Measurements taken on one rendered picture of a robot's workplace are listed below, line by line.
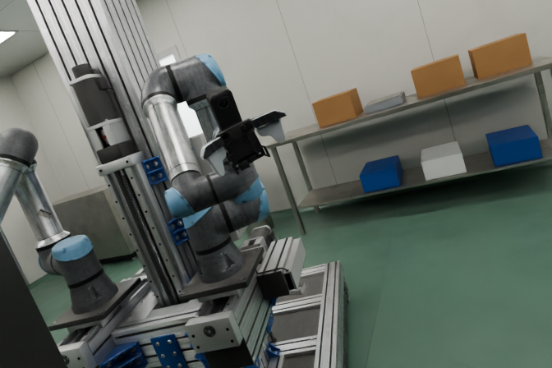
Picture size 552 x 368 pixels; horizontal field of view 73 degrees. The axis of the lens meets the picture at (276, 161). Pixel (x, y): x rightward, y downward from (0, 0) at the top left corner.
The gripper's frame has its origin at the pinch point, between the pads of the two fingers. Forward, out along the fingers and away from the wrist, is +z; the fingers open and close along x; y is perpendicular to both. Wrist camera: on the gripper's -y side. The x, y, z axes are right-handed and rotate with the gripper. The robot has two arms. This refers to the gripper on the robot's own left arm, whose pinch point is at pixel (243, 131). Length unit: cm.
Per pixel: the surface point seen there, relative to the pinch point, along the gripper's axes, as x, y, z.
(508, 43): -216, 45, -160
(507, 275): -101, 139, -96
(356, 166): -123, 106, -284
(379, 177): -113, 103, -219
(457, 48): -223, 39, -214
